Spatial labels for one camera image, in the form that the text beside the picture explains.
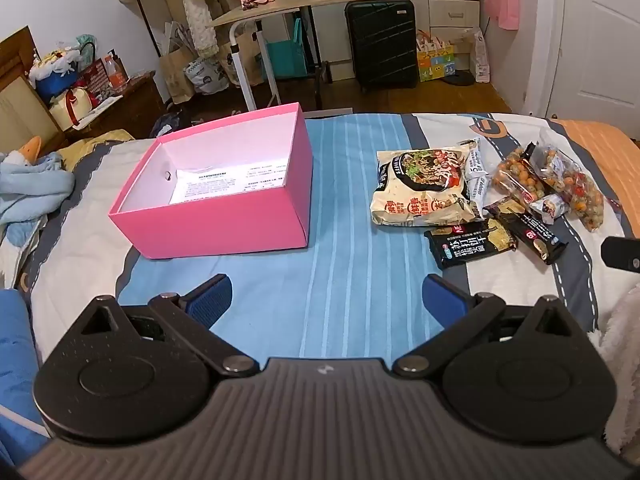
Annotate light blue blanket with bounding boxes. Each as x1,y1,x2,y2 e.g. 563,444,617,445
0,152,77,228

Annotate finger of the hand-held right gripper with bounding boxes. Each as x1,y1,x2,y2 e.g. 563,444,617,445
601,236,640,274

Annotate white bag red strap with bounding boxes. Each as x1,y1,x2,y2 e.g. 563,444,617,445
48,86,101,132

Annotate goose plush toy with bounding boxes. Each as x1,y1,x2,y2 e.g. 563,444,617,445
0,136,43,167

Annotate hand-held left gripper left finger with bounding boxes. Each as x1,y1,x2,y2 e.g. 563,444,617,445
75,274,261,376

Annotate orange bottle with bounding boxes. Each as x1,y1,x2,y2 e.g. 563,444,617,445
102,55,130,93

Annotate beige instant noodle packet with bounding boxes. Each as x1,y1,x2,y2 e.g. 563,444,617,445
370,147,485,227

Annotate white door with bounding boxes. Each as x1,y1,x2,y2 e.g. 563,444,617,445
520,0,640,122

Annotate yellow pillow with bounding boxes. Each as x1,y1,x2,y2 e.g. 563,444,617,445
57,129,137,168

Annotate teal shopping bag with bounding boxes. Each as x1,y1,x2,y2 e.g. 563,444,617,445
264,18,309,79

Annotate white checkered bag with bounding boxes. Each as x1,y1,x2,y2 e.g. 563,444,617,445
184,56,232,96

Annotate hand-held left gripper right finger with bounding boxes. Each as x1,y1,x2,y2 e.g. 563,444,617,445
392,274,576,378

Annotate white plastic bag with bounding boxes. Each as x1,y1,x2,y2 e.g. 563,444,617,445
471,26,492,84

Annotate colourful gift bag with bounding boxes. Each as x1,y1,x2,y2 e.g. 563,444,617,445
416,30,457,83

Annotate dark wooden nightstand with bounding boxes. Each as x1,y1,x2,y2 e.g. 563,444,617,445
65,71,167,143

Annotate small white snack packet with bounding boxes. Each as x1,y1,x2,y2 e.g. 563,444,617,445
529,194,572,224

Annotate pink cardboard box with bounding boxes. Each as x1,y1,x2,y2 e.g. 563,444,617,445
107,101,314,261

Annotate white printed paper sheet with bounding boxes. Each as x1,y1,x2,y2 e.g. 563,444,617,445
168,157,291,206

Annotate person's right forearm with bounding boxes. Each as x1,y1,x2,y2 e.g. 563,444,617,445
595,280,640,468

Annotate long white snack packet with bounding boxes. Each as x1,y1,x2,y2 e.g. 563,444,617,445
462,137,491,213

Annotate black brown snack packet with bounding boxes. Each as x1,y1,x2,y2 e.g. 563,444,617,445
484,197,569,266

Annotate black suitcase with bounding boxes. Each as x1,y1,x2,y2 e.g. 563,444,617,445
344,0,419,93

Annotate wooden padded headboard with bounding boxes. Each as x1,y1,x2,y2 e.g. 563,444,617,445
0,26,68,158

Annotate blue flower bucket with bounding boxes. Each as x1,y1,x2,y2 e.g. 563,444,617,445
27,47,83,103

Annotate brown paper bag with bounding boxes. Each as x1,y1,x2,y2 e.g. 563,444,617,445
159,42,197,105
234,29,267,87

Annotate wooden top rolling table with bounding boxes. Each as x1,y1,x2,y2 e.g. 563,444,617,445
207,0,387,112

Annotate black cracker packet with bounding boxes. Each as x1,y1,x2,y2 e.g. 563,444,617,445
424,217,519,271

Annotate white green frilly cloth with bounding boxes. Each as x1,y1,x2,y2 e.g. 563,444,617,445
172,0,278,59

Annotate clear nut bag red label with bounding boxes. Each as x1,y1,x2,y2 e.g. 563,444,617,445
491,146,551,207

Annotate red checkered bag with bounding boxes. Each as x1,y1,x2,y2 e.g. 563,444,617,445
77,59,118,102

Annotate clear bag colourful snacks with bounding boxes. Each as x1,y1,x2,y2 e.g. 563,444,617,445
527,141,607,232

